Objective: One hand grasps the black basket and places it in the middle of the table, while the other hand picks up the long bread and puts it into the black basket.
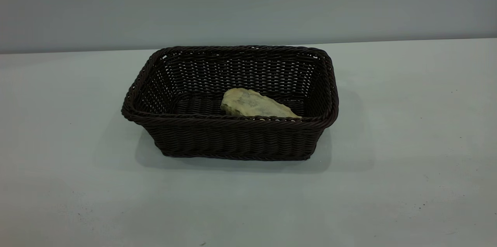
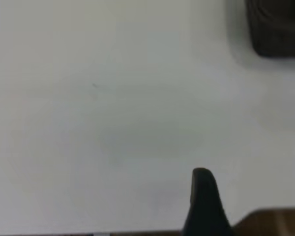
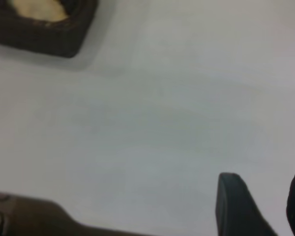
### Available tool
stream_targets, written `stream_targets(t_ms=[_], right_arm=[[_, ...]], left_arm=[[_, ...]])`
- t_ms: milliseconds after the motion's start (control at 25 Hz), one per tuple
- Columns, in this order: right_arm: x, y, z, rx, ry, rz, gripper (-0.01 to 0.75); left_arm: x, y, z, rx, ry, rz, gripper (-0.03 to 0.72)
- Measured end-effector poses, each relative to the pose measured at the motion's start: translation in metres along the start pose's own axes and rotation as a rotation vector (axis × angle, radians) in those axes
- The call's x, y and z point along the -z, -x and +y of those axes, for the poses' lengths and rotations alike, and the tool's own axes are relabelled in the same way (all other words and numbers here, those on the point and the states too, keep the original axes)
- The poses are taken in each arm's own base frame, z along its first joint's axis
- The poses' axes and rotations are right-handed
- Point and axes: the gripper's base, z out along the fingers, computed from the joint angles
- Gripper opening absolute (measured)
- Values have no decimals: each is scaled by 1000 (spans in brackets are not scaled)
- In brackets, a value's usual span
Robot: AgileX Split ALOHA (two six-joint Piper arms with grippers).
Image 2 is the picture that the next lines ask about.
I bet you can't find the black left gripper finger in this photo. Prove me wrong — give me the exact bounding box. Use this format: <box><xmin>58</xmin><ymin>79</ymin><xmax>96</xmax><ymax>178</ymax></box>
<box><xmin>181</xmin><ymin>168</ymin><xmax>234</xmax><ymax>236</ymax></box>

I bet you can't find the black woven wicker basket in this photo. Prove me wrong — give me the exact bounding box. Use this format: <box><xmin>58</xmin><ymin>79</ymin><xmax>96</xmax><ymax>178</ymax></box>
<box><xmin>244</xmin><ymin>0</ymin><xmax>295</xmax><ymax>59</ymax></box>

